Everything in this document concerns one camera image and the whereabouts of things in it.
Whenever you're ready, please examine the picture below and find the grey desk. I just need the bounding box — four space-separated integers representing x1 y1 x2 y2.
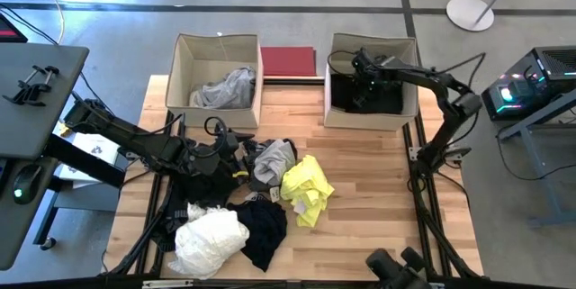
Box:
0 41 90 272

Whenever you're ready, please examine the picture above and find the silver bracket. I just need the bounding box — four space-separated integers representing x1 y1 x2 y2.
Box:
142 279 194 289

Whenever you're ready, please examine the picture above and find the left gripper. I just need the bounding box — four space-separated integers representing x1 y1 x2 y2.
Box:
214 126 257 182

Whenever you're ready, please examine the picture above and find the black computer with coloured lights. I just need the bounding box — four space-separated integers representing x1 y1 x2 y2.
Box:
481 45 576 122

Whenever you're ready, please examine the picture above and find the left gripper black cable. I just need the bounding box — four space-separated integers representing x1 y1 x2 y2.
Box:
203 115 230 147

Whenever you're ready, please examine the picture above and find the black computer mouse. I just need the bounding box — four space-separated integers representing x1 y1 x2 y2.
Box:
11 164 45 206

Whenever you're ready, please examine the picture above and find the black aluminium frame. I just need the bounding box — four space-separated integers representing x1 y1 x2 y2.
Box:
101 111 485 289

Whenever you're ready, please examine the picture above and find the light grey garment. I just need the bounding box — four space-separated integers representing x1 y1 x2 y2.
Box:
188 66 257 110

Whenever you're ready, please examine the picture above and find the white cardboard box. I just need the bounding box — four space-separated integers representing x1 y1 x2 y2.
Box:
53 131 122 190

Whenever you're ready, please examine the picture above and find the black desk leg frame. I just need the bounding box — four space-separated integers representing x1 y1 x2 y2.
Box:
33 133 128 252

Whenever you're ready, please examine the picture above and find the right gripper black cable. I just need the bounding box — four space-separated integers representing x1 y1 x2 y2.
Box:
327 49 357 77

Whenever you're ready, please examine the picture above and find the yellow cable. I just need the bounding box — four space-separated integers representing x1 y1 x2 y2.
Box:
27 0 67 46

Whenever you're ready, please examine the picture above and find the black bar clamp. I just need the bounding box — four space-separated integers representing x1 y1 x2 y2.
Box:
2 66 44 104
20 64 60 108

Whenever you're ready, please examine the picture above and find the black screen device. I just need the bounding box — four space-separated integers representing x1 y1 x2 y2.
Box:
0 13 29 44

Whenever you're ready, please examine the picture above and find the grey metal table frame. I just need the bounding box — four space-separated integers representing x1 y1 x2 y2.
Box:
497 90 576 230

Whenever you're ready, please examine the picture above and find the yellow garment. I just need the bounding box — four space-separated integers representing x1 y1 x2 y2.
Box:
279 154 336 230

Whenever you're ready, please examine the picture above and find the beige fabric storage bin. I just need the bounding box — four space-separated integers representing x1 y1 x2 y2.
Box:
165 32 265 130
322 32 420 131

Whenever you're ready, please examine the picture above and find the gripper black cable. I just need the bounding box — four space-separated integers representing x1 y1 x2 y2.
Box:
327 49 357 77
203 115 230 147

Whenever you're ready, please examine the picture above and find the dark red book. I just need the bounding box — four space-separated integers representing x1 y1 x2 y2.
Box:
260 45 319 77

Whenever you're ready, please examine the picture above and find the round white stand base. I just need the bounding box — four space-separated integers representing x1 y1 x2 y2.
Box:
445 0 495 32

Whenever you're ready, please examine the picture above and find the grey garment with label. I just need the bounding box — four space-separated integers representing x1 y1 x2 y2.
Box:
248 138 299 194

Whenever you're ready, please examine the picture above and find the white garment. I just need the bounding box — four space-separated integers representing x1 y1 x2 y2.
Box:
168 202 251 281

